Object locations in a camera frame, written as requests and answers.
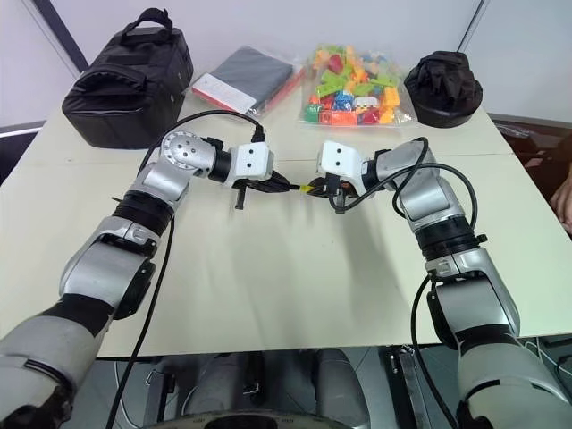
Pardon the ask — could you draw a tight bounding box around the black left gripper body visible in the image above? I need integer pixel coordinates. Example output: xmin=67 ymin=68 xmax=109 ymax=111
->
xmin=231 ymin=174 xmax=279 ymax=211

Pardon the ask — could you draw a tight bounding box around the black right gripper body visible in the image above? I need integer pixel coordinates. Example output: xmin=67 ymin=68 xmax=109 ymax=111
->
xmin=320 ymin=175 xmax=361 ymax=200

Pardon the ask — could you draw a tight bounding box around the bag of colourful building blocks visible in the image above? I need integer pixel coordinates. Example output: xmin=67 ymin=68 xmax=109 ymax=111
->
xmin=296 ymin=41 xmax=415 ymax=131

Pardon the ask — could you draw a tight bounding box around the dark cloth in plastic packet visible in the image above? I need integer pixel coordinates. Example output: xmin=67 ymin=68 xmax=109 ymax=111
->
xmin=190 ymin=44 xmax=307 ymax=119

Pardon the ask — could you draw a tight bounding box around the black round pouch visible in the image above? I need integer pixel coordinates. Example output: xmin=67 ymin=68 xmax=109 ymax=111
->
xmin=403 ymin=49 xmax=485 ymax=129

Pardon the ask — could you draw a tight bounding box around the black fabric carry bag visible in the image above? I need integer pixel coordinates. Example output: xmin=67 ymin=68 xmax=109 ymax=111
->
xmin=61 ymin=7 xmax=196 ymax=150

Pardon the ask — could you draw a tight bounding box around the grey robot leg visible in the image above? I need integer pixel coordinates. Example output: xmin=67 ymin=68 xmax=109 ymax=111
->
xmin=181 ymin=351 xmax=270 ymax=417
xmin=311 ymin=348 xmax=373 ymax=429

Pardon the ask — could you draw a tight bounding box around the dark rounded robot torso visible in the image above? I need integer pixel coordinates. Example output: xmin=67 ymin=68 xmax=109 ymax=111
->
xmin=154 ymin=407 xmax=373 ymax=429

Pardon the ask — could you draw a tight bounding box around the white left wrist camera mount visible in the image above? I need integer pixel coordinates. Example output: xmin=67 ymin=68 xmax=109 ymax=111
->
xmin=230 ymin=142 xmax=276 ymax=189

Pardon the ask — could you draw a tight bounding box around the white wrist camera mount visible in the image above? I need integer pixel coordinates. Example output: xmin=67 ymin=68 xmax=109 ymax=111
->
xmin=315 ymin=139 xmax=366 ymax=185
xmin=230 ymin=142 xmax=276 ymax=189

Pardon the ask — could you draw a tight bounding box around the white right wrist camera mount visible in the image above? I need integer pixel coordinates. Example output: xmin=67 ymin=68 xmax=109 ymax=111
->
xmin=315 ymin=139 xmax=366 ymax=185

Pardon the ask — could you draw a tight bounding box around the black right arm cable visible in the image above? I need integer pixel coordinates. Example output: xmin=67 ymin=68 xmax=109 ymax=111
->
xmin=324 ymin=136 xmax=480 ymax=429

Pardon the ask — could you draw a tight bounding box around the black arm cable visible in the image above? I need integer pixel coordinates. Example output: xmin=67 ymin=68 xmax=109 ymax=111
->
xmin=104 ymin=110 xmax=268 ymax=429
xmin=324 ymin=136 xmax=480 ymax=429

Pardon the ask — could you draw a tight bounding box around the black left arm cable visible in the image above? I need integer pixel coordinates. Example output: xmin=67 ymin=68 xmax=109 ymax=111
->
xmin=104 ymin=110 xmax=268 ymax=429

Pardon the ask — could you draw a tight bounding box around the black metal bracket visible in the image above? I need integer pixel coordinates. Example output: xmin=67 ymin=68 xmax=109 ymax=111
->
xmin=386 ymin=342 xmax=433 ymax=429

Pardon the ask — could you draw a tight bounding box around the thin white cable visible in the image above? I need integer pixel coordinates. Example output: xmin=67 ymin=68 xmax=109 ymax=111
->
xmin=112 ymin=359 xmax=138 ymax=424
xmin=522 ymin=335 xmax=572 ymax=373

